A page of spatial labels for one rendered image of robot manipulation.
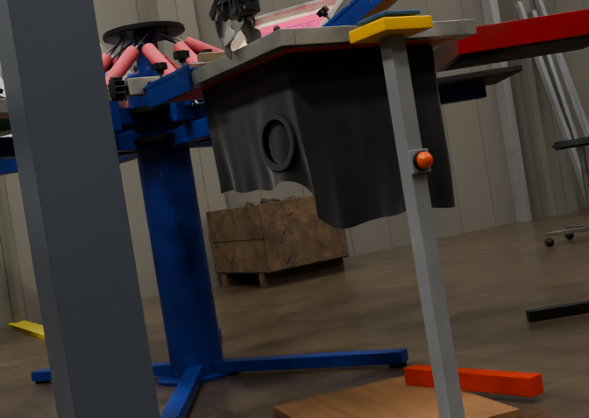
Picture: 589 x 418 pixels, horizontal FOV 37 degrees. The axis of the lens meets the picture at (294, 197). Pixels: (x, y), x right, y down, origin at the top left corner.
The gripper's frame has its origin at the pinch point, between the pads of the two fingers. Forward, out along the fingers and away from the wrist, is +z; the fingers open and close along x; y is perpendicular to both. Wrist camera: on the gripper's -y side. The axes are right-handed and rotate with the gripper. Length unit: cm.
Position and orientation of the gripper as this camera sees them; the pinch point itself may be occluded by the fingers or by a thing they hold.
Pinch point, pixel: (240, 53)
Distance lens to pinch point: 220.9
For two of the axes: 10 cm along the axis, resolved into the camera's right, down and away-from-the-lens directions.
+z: 1.6, 9.9, 0.1
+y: 5.0, -0.8, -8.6
